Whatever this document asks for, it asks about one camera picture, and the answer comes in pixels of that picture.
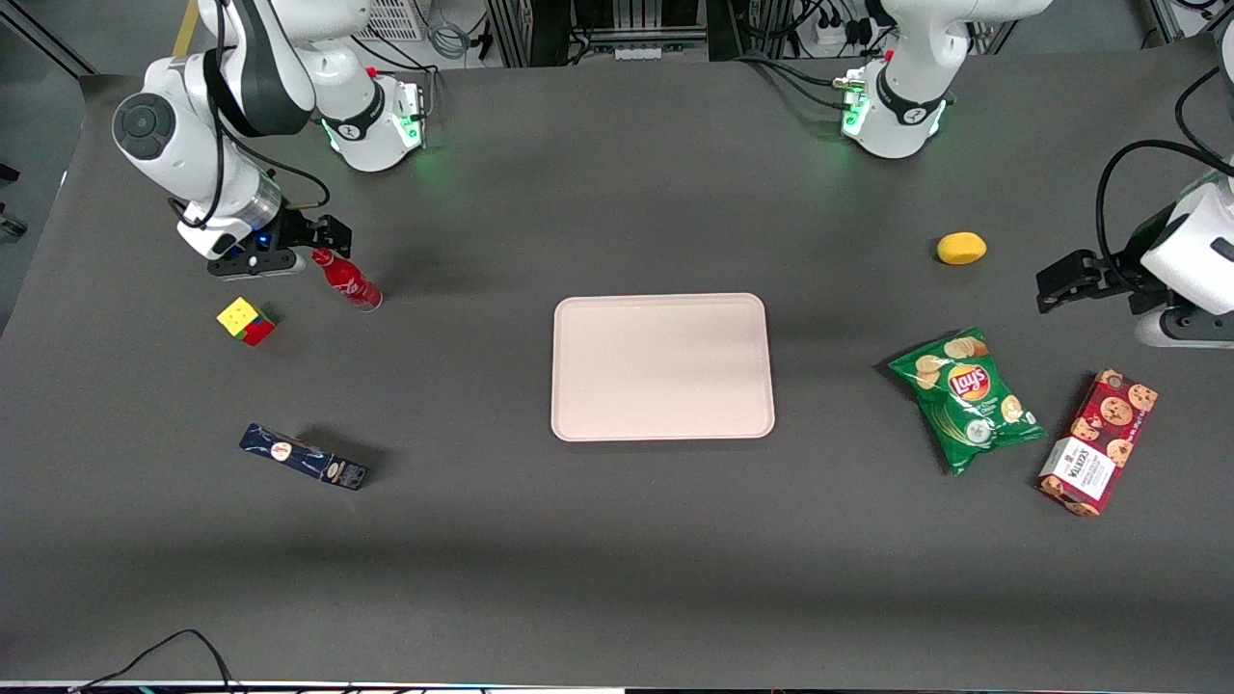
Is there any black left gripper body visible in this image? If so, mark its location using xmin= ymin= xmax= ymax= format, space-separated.
xmin=1092 ymin=207 xmax=1173 ymax=315

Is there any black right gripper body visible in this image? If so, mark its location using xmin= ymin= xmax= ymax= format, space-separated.
xmin=251 ymin=208 xmax=315 ymax=258

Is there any red coke bottle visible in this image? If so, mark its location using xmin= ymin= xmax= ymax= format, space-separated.
xmin=310 ymin=248 xmax=384 ymax=313

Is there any beige plastic tray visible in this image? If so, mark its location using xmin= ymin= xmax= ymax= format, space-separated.
xmin=550 ymin=293 xmax=776 ymax=442

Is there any multicoloured rubik's cube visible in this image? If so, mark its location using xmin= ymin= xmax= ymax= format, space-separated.
xmin=216 ymin=297 xmax=278 ymax=347

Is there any yellow lemon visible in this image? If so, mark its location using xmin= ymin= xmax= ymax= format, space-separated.
xmin=936 ymin=232 xmax=988 ymax=266

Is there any green Lay's chips bag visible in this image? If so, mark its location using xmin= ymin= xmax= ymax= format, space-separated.
xmin=887 ymin=327 xmax=1048 ymax=477

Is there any red Walkers cookie box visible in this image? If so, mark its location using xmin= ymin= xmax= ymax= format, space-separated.
xmin=1036 ymin=369 xmax=1159 ymax=519

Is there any dark blue carton box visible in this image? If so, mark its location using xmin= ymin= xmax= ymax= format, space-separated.
xmin=239 ymin=423 xmax=369 ymax=492

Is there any white perforated box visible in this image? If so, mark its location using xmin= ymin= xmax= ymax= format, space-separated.
xmin=359 ymin=0 xmax=429 ymax=41

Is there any black chair caster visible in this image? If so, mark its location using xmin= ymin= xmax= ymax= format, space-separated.
xmin=0 ymin=162 xmax=28 ymax=240

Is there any white power strip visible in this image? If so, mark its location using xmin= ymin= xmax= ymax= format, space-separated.
xmin=808 ymin=10 xmax=873 ymax=51

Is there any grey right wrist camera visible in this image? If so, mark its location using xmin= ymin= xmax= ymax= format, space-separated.
xmin=207 ymin=248 xmax=309 ymax=281

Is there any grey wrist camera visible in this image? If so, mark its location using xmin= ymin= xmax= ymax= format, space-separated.
xmin=1134 ymin=307 xmax=1234 ymax=349
xmin=207 ymin=248 xmax=309 ymax=281

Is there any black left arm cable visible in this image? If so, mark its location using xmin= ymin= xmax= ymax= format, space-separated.
xmin=1095 ymin=66 xmax=1234 ymax=282

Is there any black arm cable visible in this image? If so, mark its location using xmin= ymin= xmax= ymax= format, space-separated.
xmin=1095 ymin=66 xmax=1234 ymax=282
xmin=178 ymin=0 xmax=332 ymax=230

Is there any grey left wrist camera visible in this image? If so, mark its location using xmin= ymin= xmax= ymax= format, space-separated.
xmin=1134 ymin=307 xmax=1234 ymax=349

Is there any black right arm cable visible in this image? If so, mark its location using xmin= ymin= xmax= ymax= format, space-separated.
xmin=178 ymin=0 xmax=332 ymax=230

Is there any grey coiled cable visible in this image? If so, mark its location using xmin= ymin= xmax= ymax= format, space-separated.
xmin=426 ymin=19 xmax=475 ymax=61

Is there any thin black floor cable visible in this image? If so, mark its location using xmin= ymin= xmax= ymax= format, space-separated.
xmin=69 ymin=628 xmax=238 ymax=694

